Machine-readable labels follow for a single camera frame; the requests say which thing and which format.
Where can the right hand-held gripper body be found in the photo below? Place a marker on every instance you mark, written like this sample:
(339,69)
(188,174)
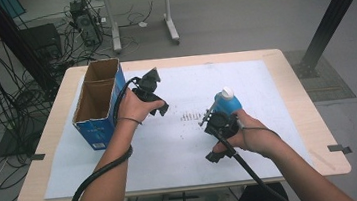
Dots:
(221,124)

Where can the person's left hand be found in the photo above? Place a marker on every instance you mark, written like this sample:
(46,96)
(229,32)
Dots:
(130,107)

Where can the light wooden table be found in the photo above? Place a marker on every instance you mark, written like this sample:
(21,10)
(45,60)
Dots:
(304,107)

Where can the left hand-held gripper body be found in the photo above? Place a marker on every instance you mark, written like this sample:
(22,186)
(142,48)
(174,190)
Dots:
(147,90)

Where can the white desk frame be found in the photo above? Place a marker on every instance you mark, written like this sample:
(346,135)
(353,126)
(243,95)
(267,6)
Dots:
(170,17)

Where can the black floor base plate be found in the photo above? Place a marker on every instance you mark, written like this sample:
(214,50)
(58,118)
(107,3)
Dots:
(13,141)

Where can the black box on floor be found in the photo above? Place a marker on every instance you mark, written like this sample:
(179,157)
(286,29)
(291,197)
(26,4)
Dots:
(41,41)

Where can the black tape piece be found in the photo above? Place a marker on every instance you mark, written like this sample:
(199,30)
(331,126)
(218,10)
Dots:
(37,157)
(339,148)

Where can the computer tower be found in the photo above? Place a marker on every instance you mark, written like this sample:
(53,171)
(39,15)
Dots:
(86,23)

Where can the white table mat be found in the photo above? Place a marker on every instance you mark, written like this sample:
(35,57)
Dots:
(189,159)

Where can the blue bottle with white cap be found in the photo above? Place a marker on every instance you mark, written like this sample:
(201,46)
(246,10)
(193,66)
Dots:
(228,103)

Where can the person's right hand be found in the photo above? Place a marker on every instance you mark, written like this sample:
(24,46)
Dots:
(257,137)

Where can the person's right leg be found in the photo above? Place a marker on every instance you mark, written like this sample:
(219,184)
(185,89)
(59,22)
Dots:
(254,199)

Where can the blue cardboard box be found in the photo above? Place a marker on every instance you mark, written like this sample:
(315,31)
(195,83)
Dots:
(103,135)

